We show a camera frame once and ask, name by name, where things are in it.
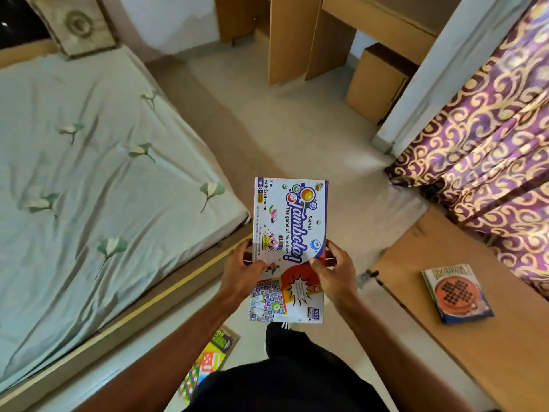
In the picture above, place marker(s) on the person's left hand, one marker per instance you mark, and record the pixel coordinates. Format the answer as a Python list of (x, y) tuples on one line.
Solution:
[(239, 276)]

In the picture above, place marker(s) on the person's right hand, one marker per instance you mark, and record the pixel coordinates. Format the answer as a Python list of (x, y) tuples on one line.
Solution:
[(336, 278)]

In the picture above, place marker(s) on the person's left thumb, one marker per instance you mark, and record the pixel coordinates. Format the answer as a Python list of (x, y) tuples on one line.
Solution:
[(256, 267)]

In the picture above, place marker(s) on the person's right thumb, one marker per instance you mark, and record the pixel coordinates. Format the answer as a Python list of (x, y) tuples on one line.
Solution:
[(319, 270)]

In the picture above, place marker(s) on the white board game box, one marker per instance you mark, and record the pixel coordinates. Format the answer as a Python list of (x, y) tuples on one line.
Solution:
[(291, 227)]

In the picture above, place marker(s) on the person's left forearm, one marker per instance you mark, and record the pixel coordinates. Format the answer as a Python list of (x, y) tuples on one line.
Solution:
[(150, 358)]

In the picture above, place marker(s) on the person's right forearm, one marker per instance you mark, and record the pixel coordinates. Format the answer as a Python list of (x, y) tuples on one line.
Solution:
[(399, 358)]

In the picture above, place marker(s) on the person's black shorts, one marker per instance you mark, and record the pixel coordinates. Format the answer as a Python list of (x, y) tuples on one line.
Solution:
[(283, 373)]

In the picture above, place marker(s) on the colourful board game box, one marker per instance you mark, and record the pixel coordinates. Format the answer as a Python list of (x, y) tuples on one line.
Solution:
[(206, 364)]

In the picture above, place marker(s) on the orange peg game box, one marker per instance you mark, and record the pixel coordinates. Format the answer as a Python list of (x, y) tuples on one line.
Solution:
[(458, 293)]

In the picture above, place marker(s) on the low wooden table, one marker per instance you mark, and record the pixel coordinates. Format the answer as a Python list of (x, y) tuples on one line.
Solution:
[(476, 321)]

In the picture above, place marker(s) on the bed with pale green sheet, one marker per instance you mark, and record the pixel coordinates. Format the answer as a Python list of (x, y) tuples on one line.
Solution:
[(98, 197)]

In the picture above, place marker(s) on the wooden drawer cabinet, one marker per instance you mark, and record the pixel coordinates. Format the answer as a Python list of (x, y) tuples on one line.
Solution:
[(377, 83)]

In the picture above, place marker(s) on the purple gold patterned curtain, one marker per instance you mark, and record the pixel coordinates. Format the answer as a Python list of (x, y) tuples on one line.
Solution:
[(493, 158)]

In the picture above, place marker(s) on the wooden desk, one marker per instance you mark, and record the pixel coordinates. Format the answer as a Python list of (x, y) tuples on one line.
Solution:
[(339, 29)]

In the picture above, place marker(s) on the patterned pillow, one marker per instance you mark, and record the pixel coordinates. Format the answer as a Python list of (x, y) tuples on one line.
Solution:
[(77, 23)]

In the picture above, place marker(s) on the white door frame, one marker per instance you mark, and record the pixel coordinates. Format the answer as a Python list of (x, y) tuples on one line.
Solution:
[(446, 72)]

